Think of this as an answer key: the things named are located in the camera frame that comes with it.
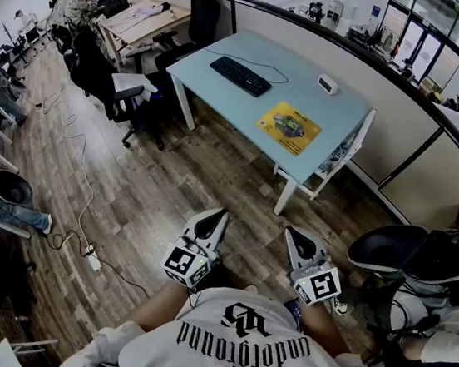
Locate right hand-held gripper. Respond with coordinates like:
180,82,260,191
275,226,350,312

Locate yellow mat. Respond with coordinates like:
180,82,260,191
252,97,326,160

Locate white paper sheet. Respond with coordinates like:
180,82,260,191
109,70,160,107

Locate white cloth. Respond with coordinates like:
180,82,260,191
131,0,170,21

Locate glass entrance doors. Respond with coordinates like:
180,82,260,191
374,0,459,97

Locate white power strip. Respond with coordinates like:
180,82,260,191
81,243,106,272

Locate beige partition with black rail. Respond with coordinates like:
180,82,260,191
118,0,459,235

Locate black office chair with armrests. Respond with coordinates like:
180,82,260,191
59,27,180,154

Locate light blue white-legged table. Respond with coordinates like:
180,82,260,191
149,19,386,227

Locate white digital clock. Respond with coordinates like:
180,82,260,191
315,72,340,96

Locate black white-rimmed chair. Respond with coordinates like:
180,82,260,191
344,217,429,285

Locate black floor cable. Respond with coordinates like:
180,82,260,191
40,226,159,299

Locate white floor cable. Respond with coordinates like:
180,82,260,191
28,85,109,250

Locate person's left forearm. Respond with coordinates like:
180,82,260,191
124,275,193,340

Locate black computer keyboard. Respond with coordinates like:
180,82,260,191
205,53,275,100

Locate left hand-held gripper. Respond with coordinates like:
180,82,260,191
159,200,232,296

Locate person's right forearm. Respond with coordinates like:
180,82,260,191
296,299,361,362

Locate light wooden desk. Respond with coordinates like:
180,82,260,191
92,0,194,73

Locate black keyboard cable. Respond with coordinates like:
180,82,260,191
200,47,292,87

